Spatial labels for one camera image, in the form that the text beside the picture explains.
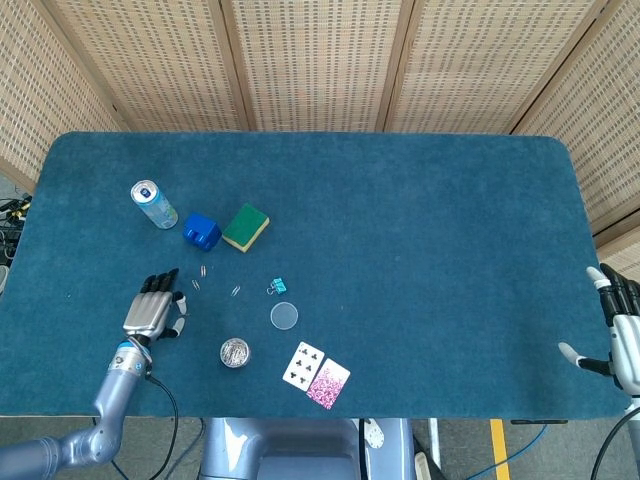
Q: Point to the blue plastic building block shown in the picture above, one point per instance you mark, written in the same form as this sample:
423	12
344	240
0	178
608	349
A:
202	230

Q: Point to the clear jar of paper clips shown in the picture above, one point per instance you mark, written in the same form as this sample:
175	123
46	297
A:
235	353

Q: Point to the clear round plastic lid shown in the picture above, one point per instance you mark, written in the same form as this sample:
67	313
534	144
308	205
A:
284	315

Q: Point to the green and yellow sponge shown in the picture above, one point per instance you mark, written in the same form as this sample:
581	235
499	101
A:
244	225

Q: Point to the woven wicker folding screen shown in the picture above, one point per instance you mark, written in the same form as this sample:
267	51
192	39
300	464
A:
320	60

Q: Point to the blue carpet table cover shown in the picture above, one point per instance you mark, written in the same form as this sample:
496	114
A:
425	250

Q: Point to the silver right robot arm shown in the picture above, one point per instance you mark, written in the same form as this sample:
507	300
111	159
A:
634	405

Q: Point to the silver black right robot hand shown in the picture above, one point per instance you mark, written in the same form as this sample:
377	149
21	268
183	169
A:
625	340

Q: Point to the light blue drink can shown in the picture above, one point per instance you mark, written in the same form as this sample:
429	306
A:
157	210

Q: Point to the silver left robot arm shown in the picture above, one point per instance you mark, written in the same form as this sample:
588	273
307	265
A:
117	390

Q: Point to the pink patterned playing card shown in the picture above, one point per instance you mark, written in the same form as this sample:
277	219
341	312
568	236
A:
327	384

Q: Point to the six of clubs card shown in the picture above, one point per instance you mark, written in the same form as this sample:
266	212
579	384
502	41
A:
302	365

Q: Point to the silver robot torso base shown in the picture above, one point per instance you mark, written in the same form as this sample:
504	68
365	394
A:
280	450

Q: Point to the teal binder clip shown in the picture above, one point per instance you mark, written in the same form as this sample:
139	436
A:
280	286

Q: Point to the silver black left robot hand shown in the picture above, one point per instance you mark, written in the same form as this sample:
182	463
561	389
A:
147	312

